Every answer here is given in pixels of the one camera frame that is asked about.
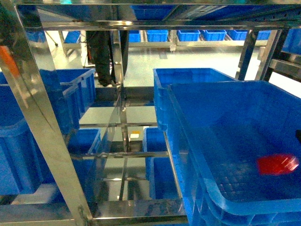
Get red toy block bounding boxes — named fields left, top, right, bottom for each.
left=256, top=153, right=300, bottom=176

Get steel shelf rack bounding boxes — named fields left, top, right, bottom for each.
left=0, top=0, right=301, bottom=226

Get blue bin behind front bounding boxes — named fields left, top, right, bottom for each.
left=153, top=67, right=238, bottom=132

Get large blue bin front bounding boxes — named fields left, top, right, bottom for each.
left=166, top=81, right=301, bottom=226

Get person black trousers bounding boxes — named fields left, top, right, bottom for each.
left=86, top=31, right=129, bottom=87

